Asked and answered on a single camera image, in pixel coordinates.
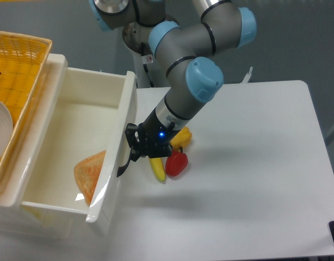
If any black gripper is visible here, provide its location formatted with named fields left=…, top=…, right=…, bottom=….
left=125, top=107, right=180, bottom=162

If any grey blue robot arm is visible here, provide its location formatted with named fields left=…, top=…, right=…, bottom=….
left=89, top=1, right=257, bottom=161

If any white drawer cabinet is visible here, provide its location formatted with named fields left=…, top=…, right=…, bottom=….
left=0, top=54, right=72, bottom=239

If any yellow banana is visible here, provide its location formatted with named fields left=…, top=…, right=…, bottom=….
left=149, top=158, right=166, bottom=183

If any yellow bell pepper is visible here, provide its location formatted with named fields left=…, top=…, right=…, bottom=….
left=170, top=126, right=192, bottom=151

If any red bell pepper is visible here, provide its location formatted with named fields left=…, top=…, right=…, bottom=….
left=165, top=147, right=188, bottom=177

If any orange toast slice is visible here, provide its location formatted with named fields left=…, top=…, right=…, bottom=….
left=73, top=150, right=106, bottom=205

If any white bowl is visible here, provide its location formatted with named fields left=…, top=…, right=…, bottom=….
left=0, top=101, right=13, bottom=157

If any yellow woven basket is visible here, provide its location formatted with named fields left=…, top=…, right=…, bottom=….
left=0, top=31, right=52, bottom=193

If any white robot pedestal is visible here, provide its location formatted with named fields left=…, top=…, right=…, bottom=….
left=122, top=22, right=169, bottom=89

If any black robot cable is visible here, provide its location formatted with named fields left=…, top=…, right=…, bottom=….
left=140, top=43, right=157, bottom=88

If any right white table bracket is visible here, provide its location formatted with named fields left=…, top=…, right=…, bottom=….
left=242, top=66, right=253, bottom=83

